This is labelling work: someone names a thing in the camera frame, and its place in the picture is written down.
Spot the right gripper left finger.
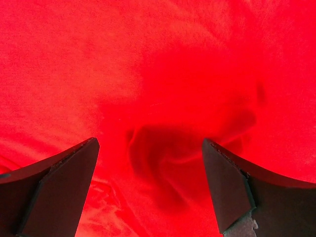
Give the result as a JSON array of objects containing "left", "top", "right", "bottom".
[{"left": 0, "top": 138, "right": 100, "bottom": 237}]

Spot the red t shirt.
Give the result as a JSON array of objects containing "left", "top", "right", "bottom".
[{"left": 0, "top": 0, "right": 316, "bottom": 237}]

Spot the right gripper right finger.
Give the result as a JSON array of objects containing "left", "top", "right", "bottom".
[{"left": 202, "top": 139, "right": 316, "bottom": 237}]

